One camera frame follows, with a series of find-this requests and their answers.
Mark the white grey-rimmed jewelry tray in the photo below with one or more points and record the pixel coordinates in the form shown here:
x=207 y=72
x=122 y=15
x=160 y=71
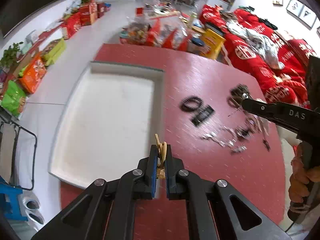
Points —
x=112 y=116

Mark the right hand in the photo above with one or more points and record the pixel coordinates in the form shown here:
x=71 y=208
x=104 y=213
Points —
x=301 y=177

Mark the leopard print scrunchie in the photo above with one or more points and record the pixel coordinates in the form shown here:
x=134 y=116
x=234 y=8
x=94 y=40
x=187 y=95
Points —
x=241 y=92

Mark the green snack bag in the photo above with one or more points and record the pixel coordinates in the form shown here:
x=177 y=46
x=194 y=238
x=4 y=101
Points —
x=14 y=99

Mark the green potted plant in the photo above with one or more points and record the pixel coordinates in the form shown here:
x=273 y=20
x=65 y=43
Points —
x=11 y=55

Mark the orange gift box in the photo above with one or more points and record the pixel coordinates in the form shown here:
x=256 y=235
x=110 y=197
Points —
x=33 y=74

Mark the yellow box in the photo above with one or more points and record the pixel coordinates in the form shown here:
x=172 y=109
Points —
x=213 y=43

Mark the red bedding sofa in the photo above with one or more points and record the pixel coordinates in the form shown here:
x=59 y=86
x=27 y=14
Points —
x=285 y=85

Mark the grey white clothing pile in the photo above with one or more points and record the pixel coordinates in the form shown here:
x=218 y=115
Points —
x=260 y=43

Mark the jar with dark blue lid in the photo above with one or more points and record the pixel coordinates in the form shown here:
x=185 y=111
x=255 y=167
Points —
x=195 y=46

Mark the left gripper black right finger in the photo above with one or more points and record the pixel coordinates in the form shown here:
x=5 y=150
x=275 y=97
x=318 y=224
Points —
x=216 y=210

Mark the lime green box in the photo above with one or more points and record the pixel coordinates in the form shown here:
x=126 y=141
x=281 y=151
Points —
x=53 y=51

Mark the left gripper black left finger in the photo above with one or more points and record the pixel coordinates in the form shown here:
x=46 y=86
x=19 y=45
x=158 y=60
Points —
x=105 y=209

